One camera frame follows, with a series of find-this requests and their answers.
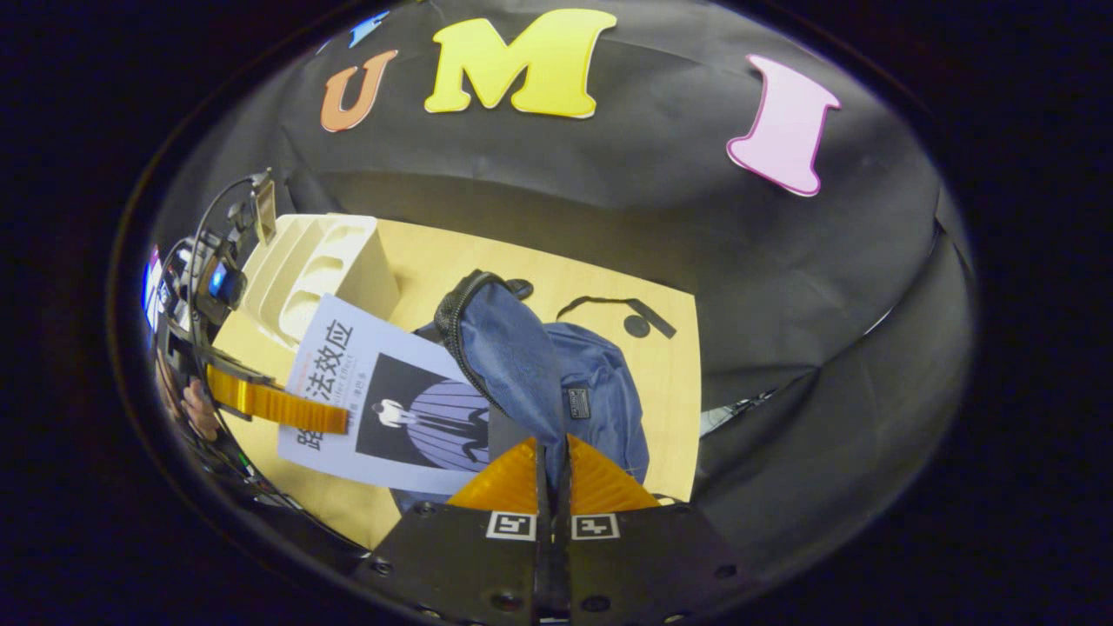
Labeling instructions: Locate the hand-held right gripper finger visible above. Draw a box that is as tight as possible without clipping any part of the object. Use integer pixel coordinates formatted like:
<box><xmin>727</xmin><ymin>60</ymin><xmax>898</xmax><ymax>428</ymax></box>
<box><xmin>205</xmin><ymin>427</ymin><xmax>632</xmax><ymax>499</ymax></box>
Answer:
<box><xmin>352</xmin><ymin>436</ymin><xmax>555</xmax><ymax>626</ymax></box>
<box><xmin>554</xmin><ymin>434</ymin><xmax>759</xmax><ymax>626</ymax></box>

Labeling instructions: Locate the white book with figure cover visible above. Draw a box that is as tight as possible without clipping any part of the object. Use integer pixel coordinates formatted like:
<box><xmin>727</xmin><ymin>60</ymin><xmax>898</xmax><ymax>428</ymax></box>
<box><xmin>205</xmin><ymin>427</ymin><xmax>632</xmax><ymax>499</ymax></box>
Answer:
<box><xmin>278</xmin><ymin>294</ymin><xmax>498</xmax><ymax>496</ymax></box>

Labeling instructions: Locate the white desktop bookshelf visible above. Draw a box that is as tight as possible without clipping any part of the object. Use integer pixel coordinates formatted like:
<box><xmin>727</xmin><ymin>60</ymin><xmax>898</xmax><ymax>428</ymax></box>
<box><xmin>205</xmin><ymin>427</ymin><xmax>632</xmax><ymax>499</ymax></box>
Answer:
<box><xmin>239</xmin><ymin>213</ymin><xmax>401</xmax><ymax>349</ymax></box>

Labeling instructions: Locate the blue schoolbag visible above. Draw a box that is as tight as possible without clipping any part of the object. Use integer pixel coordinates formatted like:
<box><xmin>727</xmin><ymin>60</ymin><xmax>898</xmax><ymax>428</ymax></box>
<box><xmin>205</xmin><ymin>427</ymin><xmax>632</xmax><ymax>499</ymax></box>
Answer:
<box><xmin>387</xmin><ymin>270</ymin><xmax>651</xmax><ymax>514</ymax></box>

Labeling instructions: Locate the colourful lit screen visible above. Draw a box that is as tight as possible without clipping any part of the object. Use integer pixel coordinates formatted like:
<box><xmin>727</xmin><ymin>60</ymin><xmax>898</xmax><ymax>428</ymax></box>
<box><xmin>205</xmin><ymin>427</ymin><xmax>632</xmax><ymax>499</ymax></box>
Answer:
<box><xmin>142</xmin><ymin>248</ymin><xmax>166</xmax><ymax>336</ymax></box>

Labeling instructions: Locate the black strap loop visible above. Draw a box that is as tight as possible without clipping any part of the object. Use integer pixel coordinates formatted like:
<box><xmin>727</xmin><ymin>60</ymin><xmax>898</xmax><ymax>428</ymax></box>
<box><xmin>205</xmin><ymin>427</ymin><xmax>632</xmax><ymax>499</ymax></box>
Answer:
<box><xmin>556</xmin><ymin>296</ymin><xmax>677</xmax><ymax>340</ymax></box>

